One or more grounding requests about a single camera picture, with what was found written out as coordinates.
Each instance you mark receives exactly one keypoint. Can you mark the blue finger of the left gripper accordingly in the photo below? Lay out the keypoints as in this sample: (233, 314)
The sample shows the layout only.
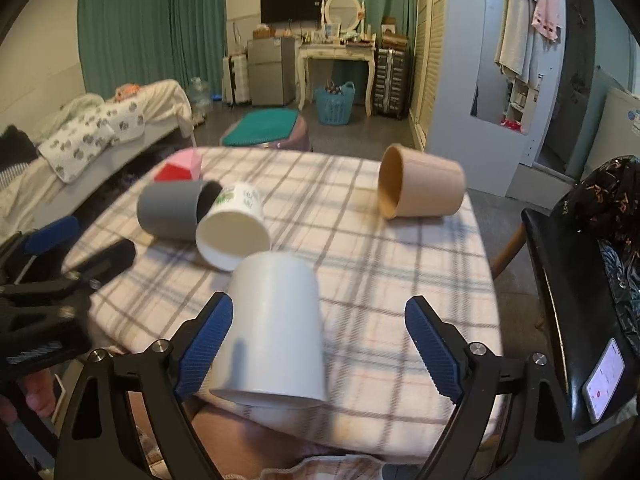
(50, 236)
(105, 264)

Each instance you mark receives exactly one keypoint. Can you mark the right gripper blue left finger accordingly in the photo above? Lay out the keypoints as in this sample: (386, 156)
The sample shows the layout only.
(99, 438)

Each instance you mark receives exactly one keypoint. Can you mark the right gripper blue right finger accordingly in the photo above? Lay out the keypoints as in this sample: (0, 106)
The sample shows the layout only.
(538, 440)

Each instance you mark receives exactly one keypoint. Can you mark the white plastic cup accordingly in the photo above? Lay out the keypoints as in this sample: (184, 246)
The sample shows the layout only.
(272, 356)

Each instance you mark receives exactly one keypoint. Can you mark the grey plastic cup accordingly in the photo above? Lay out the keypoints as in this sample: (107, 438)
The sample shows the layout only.
(172, 210)

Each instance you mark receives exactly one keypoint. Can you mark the pink hexagonal cup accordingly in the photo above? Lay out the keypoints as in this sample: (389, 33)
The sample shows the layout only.
(184, 165)

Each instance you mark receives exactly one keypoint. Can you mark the white paper cup green print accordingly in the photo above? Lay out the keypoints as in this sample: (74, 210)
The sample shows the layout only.
(234, 228)

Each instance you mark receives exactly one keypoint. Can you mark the tan brown cup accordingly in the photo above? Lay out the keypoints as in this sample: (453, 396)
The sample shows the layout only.
(412, 183)

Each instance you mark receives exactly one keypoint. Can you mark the person left hand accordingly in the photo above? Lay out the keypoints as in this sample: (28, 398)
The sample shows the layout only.
(39, 396)

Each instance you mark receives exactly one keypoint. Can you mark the floral quilted blanket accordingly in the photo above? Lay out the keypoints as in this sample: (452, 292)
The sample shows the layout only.
(84, 138)

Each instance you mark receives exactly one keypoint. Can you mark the smartphone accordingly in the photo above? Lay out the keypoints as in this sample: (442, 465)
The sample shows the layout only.
(603, 381)

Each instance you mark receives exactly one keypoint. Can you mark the bed with cream sheets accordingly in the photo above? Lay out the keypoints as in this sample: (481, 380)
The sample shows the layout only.
(27, 180)

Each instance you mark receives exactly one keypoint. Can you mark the plaid tablecloth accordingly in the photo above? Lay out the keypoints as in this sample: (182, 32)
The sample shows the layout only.
(323, 209)

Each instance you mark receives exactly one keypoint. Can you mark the water jug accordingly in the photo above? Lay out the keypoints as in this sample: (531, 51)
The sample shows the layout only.
(199, 94)

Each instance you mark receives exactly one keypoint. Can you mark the green seat cushion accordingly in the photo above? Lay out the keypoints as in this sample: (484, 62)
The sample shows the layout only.
(263, 126)

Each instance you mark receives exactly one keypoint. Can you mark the black floral chair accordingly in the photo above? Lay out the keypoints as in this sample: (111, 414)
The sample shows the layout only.
(585, 256)

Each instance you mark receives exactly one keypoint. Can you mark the white striped suitcase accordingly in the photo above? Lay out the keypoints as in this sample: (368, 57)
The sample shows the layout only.
(235, 84)

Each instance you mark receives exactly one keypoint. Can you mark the green corner curtain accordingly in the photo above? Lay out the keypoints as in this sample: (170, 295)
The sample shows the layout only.
(144, 41)

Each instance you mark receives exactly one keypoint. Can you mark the silver mini fridge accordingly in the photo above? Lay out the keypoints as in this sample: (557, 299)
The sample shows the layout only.
(271, 71)

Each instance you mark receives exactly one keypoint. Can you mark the blue laundry basket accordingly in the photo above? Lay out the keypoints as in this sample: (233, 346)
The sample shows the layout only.
(334, 104)

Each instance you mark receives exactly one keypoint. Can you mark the black television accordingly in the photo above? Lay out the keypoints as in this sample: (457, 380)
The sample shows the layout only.
(283, 11)

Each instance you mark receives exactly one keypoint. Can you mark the black silver suitcase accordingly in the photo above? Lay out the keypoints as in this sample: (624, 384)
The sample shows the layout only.
(391, 81)

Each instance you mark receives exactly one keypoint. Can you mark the white washing machine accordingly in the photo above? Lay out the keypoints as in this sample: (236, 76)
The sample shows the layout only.
(618, 132)

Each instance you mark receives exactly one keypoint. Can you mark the oval vanity mirror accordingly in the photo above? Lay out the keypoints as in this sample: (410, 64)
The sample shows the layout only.
(347, 14)

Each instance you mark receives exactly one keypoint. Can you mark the white louvred wardrobe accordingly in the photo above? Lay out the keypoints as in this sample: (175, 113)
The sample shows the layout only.
(466, 109)

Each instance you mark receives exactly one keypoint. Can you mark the white hanging towel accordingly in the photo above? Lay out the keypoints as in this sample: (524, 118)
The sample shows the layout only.
(515, 38)

